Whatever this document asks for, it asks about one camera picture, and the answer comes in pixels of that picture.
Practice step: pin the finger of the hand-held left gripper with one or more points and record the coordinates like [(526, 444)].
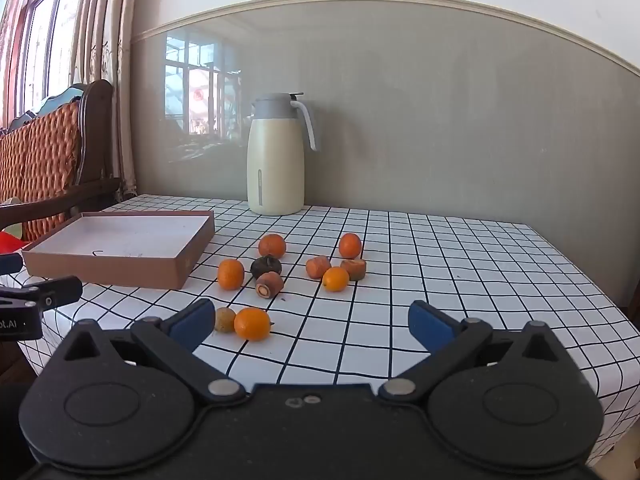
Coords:
[(10, 263), (60, 290)]

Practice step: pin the orange carrot piece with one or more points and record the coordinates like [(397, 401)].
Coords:
[(318, 266), (353, 268), (269, 284)]

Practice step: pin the small orange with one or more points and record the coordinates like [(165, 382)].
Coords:
[(231, 274), (335, 279), (252, 324), (350, 245), (272, 246)]

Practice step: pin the beige patterned curtain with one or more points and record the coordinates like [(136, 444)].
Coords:
[(117, 60)]

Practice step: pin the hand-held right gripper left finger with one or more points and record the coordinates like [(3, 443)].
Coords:
[(195, 322)]

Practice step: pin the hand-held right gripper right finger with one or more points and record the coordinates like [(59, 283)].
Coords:
[(430, 325)]

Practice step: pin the orange woven chair cushion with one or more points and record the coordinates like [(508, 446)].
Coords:
[(40, 160)]

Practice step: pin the red plastic bag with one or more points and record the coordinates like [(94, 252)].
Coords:
[(6, 245)]

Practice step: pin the dark wooden armchair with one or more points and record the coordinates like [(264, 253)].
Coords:
[(97, 130)]

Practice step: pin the red framed window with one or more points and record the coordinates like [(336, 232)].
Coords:
[(40, 35)]

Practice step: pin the yellow green paper cone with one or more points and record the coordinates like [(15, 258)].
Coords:
[(14, 229)]

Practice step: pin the black white checked tablecloth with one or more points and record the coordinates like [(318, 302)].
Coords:
[(450, 285)]

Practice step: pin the brown cardboard box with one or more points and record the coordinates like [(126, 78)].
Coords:
[(125, 235)]

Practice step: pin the dark brown round fruit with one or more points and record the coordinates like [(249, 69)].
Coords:
[(264, 265)]

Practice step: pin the small olive brown fruit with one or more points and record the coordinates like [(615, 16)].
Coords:
[(225, 319)]

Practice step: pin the cream thermos jug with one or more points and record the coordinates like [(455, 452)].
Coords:
[(275, 170)]

